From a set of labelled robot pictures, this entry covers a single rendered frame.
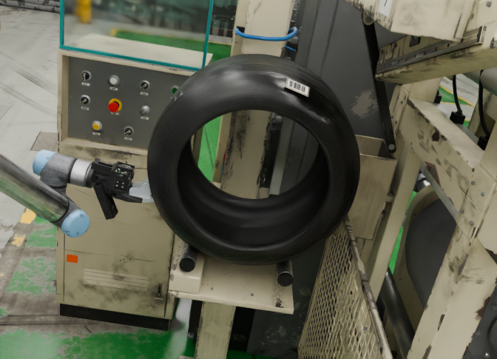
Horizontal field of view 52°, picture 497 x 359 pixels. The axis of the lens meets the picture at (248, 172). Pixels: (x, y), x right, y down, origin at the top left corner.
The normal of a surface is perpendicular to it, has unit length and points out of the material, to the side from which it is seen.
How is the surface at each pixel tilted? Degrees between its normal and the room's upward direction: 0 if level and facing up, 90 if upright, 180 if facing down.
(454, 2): 90
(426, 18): 90
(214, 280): 0
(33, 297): 0
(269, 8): 90
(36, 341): 0
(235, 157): 90
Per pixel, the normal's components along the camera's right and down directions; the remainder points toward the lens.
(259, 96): -0.01, 0.23
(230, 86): -0.18, -0.39
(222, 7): 0.15, 0.43
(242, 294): 0.16, -0.90
